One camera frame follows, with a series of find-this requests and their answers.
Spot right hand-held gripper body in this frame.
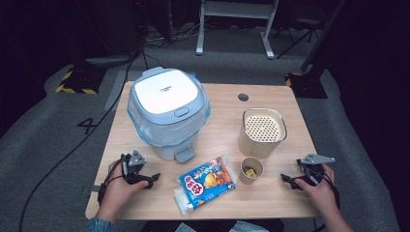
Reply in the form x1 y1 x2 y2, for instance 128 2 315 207
296 153 337 188

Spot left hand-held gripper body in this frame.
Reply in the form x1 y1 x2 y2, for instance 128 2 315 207
120 149 152 186

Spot yellow scrap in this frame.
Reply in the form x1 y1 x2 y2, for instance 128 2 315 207
243 165 258 179

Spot brown paper cup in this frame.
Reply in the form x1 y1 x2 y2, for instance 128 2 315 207
239 156 265 186

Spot beige container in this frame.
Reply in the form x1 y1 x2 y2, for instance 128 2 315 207
237 107 288 160

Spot blue and orange snack packet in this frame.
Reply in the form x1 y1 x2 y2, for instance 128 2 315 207
173 155 238 217

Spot white and blue pedal bin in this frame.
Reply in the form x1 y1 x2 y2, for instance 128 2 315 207
126 66 212 164

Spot person's right hand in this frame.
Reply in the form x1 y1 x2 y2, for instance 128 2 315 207
294 163 340 218

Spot person's left hand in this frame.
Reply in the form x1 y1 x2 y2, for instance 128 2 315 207
97 159 151 218

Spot perforated cream strainer insert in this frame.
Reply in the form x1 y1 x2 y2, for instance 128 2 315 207
243 108 288 143

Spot person's denim pants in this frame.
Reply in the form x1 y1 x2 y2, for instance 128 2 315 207
174 220 271 232

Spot yellow-black striped stand base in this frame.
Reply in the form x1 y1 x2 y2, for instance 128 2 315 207
284 71 329 100
55 65 108 96

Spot black stand pole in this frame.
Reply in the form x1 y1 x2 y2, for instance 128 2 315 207
299 0 347 73

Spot black tripod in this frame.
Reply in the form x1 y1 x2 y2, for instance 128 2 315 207
275 14 324 61

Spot right hand-held gripper cable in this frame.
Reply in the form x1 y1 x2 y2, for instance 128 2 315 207
310 165 341 232

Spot hand-held gripper cable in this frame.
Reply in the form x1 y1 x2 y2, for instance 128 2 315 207
310 165 341 232
97 157 128 206

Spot left hand-held gripper cable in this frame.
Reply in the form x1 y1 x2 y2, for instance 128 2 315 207
97 157 128 206

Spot long black floor cable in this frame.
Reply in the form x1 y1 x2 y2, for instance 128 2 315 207
18 47 144 232

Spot bundle of floor cables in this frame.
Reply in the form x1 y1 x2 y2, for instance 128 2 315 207
144 18 209 50

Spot white desk frame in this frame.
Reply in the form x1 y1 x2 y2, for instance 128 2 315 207
195 0 280 60

